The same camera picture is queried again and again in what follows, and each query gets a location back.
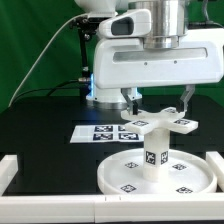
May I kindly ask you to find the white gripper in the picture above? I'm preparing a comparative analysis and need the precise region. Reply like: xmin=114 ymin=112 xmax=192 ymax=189
xmin=93 ymin=28 xmax=224 ymax=115

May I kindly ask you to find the white cross-shaped table base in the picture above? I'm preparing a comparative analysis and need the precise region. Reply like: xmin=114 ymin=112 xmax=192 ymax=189
xmin=121 ymin=107 xmax=198 ymax=135

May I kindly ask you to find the white round table top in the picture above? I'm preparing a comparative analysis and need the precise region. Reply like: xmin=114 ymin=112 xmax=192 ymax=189
xmin=97 ymin=148 xmax=217 ymax=194

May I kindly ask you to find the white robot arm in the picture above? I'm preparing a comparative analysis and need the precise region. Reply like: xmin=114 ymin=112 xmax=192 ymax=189
xmin=74 ymin=0 xmax=224 ymax=114

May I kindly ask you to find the white marker sheet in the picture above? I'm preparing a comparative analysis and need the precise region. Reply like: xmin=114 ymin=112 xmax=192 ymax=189
xmin=70 ymin=124 xmax=143 ymax=143

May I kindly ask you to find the white right fence block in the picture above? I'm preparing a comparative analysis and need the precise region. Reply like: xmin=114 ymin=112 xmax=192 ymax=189
xmin=206 ymin=151 xmax=224 ymax=193

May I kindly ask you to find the white fence block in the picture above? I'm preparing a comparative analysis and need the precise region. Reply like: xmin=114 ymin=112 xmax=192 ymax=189
xmin=206 ymin=151 xmax=224 ymax=193
xmin=0 ymin=155 xmax=18 ymax=197

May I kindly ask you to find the white left fence block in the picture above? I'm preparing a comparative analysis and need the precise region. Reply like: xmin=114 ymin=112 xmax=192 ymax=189
xmin=0 ymin=155 xmax=18 ymax=197

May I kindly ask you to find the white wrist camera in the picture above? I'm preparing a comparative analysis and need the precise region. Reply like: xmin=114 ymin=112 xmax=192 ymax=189
xmin=99 ymin=9 xmax=152 ymax=38

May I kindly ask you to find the black cable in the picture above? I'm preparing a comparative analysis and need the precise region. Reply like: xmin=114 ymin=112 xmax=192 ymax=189
xmin=8 ymin=78 xmax=92 ymax=107

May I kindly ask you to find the white front fence rail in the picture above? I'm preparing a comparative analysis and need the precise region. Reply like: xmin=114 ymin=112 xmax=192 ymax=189
xmin=0 ymin=193 xmax=224 ymax=224

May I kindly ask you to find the grey braided cable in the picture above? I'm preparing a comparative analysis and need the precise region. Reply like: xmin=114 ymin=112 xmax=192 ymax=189
xmin=201 ymin=0 xmax=214 ymax=24

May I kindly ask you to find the white cable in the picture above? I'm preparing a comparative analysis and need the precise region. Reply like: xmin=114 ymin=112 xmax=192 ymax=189
xmin=7 ymin=13 xmax=88 ymax=108

